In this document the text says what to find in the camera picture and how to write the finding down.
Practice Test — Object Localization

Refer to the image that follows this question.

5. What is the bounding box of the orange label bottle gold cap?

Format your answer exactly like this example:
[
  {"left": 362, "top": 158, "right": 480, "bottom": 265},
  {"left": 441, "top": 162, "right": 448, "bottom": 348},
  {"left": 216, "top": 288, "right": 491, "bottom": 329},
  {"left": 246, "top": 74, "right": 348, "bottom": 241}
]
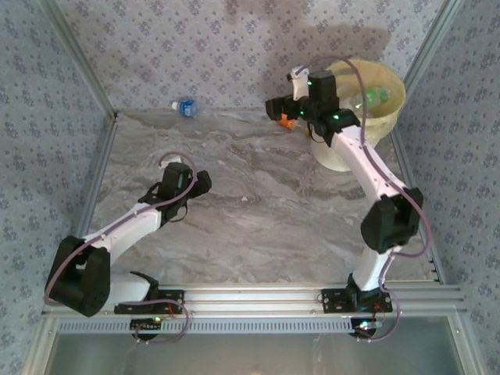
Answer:
[{"left": 277, "top": 113, "right": 302, "bottom": 133}]

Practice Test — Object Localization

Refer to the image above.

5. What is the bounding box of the clear bottle green label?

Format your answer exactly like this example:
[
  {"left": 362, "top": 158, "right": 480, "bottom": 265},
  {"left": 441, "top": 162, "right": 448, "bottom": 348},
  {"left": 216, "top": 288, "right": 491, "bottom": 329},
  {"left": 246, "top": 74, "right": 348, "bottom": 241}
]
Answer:
[{"left": 362, "top": 86, "right": 392, "bottom": 106}]

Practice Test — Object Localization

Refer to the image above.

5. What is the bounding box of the cream plastic bin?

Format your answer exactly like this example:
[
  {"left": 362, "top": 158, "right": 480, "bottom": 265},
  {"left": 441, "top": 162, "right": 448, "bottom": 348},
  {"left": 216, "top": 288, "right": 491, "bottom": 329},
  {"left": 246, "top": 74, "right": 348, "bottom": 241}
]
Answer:
[{"left": 308, "top": 58, "right": 407, "bottom": 173}]

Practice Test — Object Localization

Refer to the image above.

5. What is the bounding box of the blue label clear water bottle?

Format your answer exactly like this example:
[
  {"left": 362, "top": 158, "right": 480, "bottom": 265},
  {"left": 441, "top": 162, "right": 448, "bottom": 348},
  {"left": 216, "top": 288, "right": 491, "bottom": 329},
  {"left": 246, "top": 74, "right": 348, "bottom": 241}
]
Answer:
[{"left": 170, "top": 99, "right": 214, "bottom": 119}]

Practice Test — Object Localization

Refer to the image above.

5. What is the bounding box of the grey metal panel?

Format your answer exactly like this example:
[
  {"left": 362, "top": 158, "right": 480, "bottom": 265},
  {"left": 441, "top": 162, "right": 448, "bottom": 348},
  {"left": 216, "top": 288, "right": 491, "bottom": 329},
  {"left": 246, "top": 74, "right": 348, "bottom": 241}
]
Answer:
[{"left": 38, "top": 316, "right": 466, "bottom": 375}]

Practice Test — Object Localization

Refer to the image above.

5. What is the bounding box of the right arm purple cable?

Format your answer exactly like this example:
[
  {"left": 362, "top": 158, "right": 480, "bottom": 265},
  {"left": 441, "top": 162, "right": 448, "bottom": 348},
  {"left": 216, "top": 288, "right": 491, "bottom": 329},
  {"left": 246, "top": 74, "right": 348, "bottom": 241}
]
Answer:
[{"left": 295, "top": 54, "right": 433, "bottom": 345}]

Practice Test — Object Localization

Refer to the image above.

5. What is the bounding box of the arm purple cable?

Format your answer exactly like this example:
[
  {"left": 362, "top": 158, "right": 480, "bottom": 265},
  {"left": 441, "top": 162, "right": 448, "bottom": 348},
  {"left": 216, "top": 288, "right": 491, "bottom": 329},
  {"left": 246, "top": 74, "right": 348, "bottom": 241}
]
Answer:
[
  {"left": 43, "top": 152, "right": 196, "bottom": 345},
  {"left": 295, "top": 54, "right": 433, "bottom": 345}
]

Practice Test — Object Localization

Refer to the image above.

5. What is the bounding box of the aluminium side rail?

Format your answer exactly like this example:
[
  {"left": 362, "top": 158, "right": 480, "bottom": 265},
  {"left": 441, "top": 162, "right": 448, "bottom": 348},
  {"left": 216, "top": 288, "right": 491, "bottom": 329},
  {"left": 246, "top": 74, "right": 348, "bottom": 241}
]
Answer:
[{"left": 46, "top": 112, "right": 120, "bottom": 290}]

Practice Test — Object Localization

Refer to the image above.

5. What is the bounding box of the aluminium frame post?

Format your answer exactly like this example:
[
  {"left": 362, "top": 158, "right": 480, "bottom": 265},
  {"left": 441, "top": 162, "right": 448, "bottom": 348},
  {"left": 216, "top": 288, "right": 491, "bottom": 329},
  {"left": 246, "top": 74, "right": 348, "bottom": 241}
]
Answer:
[
  {"left": 38, "top": 0, "right": 120, "bottom": 120},
  {"left": 402, "top": 0, "right": 470, "bottom": 89}
]

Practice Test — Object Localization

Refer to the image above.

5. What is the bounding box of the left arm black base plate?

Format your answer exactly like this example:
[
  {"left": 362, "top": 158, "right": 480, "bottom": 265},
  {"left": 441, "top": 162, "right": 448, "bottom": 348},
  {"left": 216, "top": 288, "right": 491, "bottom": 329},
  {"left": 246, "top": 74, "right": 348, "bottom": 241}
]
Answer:
[{"left": 112, "top": 287, "right": 185, "bottom": 316}]

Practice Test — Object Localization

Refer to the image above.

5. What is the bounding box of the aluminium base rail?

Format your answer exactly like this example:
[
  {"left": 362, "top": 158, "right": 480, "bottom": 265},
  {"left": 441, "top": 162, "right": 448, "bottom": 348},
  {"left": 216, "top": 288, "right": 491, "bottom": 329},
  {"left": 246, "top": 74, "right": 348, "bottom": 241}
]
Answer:
[{"left": 41, "top": 284, "right": 468, "bottom": 318}]

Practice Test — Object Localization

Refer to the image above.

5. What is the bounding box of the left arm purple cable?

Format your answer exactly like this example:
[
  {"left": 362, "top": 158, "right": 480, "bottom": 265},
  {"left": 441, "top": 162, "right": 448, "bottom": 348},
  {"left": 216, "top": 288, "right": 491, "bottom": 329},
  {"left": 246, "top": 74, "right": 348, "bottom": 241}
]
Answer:
[{"left": 43, "top": 152, "right": 196, "bottom": 345}]

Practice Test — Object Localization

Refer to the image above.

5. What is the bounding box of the grey slotted cable duct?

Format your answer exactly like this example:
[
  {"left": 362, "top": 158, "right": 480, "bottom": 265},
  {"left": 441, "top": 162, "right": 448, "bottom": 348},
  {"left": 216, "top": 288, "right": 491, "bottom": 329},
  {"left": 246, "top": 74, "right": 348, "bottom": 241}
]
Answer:
[{"left": 57, "top": 316, "right": 355, "bottom": 336}]

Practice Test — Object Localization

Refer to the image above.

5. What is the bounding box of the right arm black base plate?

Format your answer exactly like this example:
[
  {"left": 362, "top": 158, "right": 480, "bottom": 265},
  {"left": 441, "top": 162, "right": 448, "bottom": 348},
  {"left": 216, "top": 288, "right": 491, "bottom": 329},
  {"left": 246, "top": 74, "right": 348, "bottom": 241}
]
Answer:
[{"left": 320, "top": 287, "right": 394, "bottom": 314}]

